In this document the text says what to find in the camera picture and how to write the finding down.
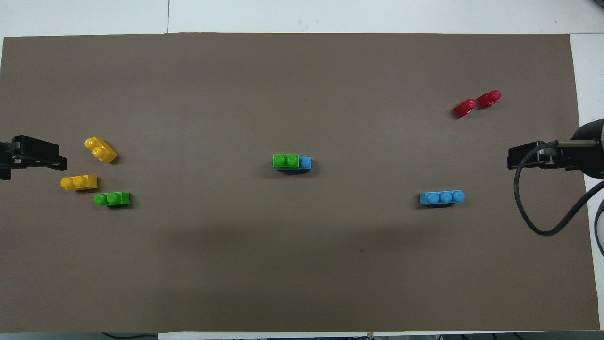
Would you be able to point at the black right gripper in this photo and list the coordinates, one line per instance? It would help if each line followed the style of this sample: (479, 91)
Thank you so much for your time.
(590, 151)

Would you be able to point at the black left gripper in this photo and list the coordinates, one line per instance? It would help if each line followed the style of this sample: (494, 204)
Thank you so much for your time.
(5, 160)

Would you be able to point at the blue three-stud brick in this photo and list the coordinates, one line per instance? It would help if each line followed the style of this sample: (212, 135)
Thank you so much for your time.
(442, 198)
(306, 163)

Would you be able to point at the green two-stud brick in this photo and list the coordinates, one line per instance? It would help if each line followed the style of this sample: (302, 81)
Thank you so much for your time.
(286, 161)
(112, 199)

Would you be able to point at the red one-stud brick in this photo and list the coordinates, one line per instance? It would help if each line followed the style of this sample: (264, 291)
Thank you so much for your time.
(490, 98)
(465, 108)

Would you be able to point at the yellow two-stud brick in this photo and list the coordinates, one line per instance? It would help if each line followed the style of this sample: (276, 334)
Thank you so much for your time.
(79, 182)
(101, 151)

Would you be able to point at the brown paper mat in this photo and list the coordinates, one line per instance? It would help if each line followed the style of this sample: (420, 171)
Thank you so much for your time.
(283, 245)

